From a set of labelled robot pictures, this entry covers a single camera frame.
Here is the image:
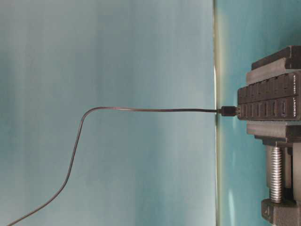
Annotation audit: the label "black multi-port USB hub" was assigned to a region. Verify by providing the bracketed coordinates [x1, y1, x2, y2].
[238, 71, 301, 121]

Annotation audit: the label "silver vise screw with crank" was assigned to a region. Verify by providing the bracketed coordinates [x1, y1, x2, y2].
[270, 147, 283, 203]

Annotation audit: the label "black USB cable with plug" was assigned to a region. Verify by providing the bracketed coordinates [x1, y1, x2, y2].
[7, 106, 238, 226]

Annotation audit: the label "black bench vise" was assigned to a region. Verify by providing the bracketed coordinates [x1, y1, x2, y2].
[246, 45, 301, 226]

